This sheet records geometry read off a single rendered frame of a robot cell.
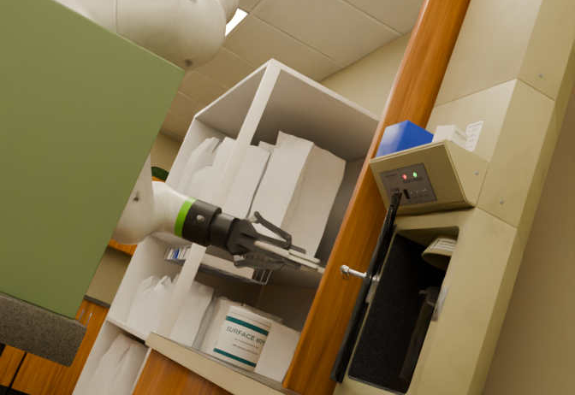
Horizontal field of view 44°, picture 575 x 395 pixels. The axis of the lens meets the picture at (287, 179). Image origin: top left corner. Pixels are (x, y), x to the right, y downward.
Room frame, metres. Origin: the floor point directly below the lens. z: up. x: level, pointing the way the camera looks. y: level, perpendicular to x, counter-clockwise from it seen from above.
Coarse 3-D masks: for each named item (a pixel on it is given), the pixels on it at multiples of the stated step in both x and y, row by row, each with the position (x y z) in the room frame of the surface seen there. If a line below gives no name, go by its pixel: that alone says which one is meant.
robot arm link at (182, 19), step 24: (120, 0) 0.87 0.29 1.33; (144, 0) 0.87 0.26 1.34; (168, 0) 0.87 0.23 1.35; (192, 0) 0.87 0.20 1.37; (216, 0) 0.90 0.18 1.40; (120, 24) 0.88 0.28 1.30; (144, 24) 0.88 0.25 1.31; (168, 24) 0.87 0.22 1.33; (192, 24) 0.88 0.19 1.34; (216, 24) 0.90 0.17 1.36; (168, 48) 0.89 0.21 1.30; (192, 48) 0.89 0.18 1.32; (216, 48) 0.92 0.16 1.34
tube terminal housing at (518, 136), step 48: (480, 96) 1.49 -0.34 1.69; (528, 96) 1.39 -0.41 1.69; (480, 144) 1.43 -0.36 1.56; (528, 144) 1.40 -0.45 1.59; (480, 192) 1.38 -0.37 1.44; (528, 192) 1.41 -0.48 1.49; (432, 240) 1.62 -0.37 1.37; (480, 240) 1.39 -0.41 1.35; (480, 288) 1.40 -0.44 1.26; (432, 336) 1.38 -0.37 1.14; (480, 336) 1.41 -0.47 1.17; (336, 384) 1.68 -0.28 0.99; (432, 384) 1.39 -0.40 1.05; (480, 384) 1.53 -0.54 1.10
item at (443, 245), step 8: (440, 240) 1.51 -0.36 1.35; (448, 240) 1.49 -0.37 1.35; (456, 240) 1.48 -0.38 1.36; (432, 248) 1.51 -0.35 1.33; (440, 248) 1.49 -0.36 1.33; (448, 248) 1.48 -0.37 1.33; (424, 256) 1.58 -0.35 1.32; (432, 256) 1.60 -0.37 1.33; (440, 256) 1.61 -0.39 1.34; (448, 256) 1.61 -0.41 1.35; (432, 264) 1.61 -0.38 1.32; (440, 264) 1.62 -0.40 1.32; (448, 264) 1.62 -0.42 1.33
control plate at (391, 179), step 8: (400, 168) 1.53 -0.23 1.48; (408, 168) 1.50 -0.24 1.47; (416, 168) 1.47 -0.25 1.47; (424, 168) 1.45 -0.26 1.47; (384, 176) 1.61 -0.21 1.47; (392, 176) 1.58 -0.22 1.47; (400, 176) 1.54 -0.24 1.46; (408, 176) 1.52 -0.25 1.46; (424, 176) 1.46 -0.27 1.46; (384, 184) 1.62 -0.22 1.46; (392, 184) 1.59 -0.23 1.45; (400, 184) 1.56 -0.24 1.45; (408, 184) 1.53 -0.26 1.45; (416, 184) 1.50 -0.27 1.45; (424, 184) 1.47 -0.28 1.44; (392, 192) 1.61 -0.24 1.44; (400, 192) 1.57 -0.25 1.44; (408, 192) 1.55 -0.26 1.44; (416, 192) 1.52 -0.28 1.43; (424, 192) 1.49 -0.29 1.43; (432, 192) 1.46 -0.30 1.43; (400, 200) 1.59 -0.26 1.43; (408, 200) 1.56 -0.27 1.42; (416, 200) 1.53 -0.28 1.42; (424, 200) 1.50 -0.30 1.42; (432, 200) 1.47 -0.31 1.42
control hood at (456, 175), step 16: (432, 144) 1.39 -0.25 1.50; (448, 144) 1.35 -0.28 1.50; (384, 160) 1.58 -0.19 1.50; (400, 160) 1.51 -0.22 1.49; (416, 160) 1.46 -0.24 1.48; (432, 160) 1.41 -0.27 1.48; (448, 160) 1.36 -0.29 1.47; (464, 160) 1.36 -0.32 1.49; (480, 160) 1.37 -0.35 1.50; (432, 176) 1.43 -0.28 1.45; (448, 176) 1.38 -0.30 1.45; (464, 176) 1.36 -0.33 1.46; (480, 176) 1.37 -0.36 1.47; (384, 192) 1.64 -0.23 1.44; (448, 192) 1.41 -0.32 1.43; (464, 192) 1.37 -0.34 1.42; (400, 208) 1.61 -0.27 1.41; (416, 208) 1.55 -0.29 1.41; (432, 208) 1.50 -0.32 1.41; (448, 208) 1.46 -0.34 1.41
